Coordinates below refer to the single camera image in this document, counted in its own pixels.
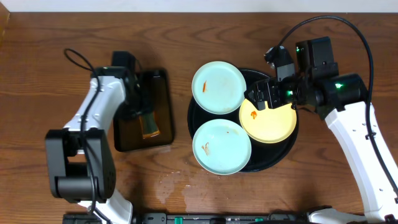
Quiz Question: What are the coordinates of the green orange sponge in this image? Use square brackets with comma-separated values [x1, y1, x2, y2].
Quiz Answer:
[139, 111, 160, 139]

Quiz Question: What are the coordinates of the light blue plate bottom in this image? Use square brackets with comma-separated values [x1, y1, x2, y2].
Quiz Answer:
[192, 119, 252, 175]

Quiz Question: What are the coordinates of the yellow plate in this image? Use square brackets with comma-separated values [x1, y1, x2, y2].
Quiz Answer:
[239, 99, 297, 144]

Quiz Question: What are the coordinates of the light blue plate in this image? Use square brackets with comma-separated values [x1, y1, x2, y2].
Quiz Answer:
[192, 61, 246, 114]
[192, 119, 252, 175]

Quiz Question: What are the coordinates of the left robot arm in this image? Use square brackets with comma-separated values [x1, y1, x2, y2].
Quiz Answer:
[45, 51, 153, 223]

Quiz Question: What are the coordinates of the black rectangular water tray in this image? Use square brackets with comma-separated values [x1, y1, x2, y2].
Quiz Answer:
[113, 69, 174, 152]

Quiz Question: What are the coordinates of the light blue plate top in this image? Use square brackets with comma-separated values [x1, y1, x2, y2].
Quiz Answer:
[192, 61, 246, 114]

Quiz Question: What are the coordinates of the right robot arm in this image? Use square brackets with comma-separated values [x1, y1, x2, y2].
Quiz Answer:
[244, 37, 397, 223]

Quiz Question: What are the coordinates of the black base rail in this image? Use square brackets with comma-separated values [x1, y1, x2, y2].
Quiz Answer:
[62, 212, 312, 224]

